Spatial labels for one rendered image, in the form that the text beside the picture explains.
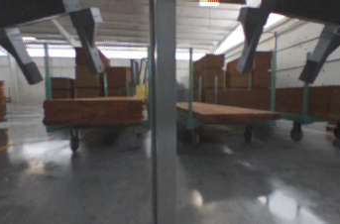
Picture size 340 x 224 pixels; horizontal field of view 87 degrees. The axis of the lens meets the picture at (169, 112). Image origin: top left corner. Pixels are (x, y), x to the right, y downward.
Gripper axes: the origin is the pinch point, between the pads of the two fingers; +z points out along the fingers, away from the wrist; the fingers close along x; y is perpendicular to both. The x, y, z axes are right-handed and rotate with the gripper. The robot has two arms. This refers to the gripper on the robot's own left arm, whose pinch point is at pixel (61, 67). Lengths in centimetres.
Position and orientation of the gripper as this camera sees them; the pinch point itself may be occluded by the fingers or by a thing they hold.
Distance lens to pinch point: 40.7
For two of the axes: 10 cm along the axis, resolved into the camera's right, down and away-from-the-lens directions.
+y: 0.8, -4.8, 8.8
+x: -9.8, 1.2, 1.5
